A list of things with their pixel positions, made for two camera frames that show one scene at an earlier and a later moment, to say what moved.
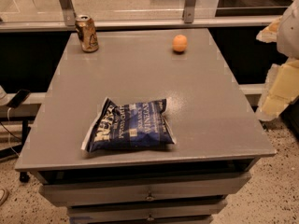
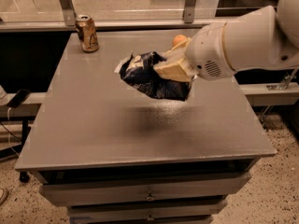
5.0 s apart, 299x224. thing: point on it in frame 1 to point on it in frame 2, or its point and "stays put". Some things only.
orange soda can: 87,32 stays put
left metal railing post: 66,4 stays put
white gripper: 290,32 to 206,51
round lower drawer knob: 150,218 stays put
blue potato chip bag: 141,125 to 138,69
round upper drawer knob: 149,198 stays put
